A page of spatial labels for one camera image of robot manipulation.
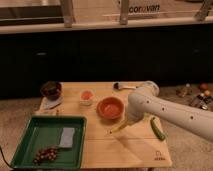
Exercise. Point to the yellow banana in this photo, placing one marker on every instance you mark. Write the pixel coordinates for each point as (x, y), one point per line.
(119, 127)

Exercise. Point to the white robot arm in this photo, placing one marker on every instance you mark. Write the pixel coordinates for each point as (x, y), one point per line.
(144, 99)

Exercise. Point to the red bowl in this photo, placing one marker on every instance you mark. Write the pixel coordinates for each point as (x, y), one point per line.
(110, 108)

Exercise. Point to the dark brown bowl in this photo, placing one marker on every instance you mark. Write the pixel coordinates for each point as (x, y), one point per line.
(51, 90)

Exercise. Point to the black metal spoon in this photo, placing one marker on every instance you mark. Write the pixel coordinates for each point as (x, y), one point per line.
(120, 86)

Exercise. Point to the white cup orange inside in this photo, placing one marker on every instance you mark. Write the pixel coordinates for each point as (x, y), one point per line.
(86, 97)

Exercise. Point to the wooden folding table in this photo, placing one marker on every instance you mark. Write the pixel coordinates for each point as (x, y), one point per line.
(134, 147)

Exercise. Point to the grey knife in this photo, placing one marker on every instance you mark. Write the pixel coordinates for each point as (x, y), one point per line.
(51, 104)

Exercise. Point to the grey sponge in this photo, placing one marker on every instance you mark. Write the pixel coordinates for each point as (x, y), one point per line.
(67, 136)

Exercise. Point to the green cucumber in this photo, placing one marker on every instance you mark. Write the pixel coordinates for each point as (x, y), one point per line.
(156, 130)

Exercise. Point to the green tray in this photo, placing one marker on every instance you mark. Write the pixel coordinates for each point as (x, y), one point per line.
(45, 132)

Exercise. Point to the bunch of red grapes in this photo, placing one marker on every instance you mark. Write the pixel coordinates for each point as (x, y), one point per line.
(45, 154)

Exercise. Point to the bottles on floor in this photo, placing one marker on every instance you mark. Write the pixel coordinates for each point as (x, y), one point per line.
(200, 100)

